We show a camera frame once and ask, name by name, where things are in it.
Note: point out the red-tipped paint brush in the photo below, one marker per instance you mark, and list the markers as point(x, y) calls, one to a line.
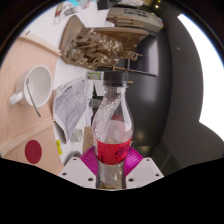
point(58, 13)

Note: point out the clear spray bottle green label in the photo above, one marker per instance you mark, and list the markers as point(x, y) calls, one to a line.
point(94, 75)

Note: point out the printed newspaper sheet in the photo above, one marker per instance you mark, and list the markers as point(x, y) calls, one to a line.
point(68, 106)

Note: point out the small yellow strip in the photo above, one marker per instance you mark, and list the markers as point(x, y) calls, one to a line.
point(59, 147)

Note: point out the colourful picture book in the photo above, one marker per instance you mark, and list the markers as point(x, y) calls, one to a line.
point(80, 2)

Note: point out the white mug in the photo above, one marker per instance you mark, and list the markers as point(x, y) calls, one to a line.
point(40, 83)

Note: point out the black wall screen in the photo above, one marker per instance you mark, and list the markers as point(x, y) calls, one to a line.
point(146, 53)

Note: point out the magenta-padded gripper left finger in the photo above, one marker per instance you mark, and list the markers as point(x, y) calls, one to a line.
point(75, 170)

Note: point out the wooden paint brush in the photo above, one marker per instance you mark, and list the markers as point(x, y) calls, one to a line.
point(70, 11)

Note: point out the clear bottle red label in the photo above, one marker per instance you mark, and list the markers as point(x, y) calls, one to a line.
point(113, 133)

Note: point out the thin metal stirrer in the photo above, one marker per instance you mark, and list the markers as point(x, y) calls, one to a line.
point(33, 98)

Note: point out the beige cabinet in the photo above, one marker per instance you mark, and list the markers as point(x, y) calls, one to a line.
point(133, 16)

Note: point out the red round coaster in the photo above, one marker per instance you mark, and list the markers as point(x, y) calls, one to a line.
point(33, 151)

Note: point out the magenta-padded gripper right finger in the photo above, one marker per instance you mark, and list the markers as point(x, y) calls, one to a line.
point(146, 170)

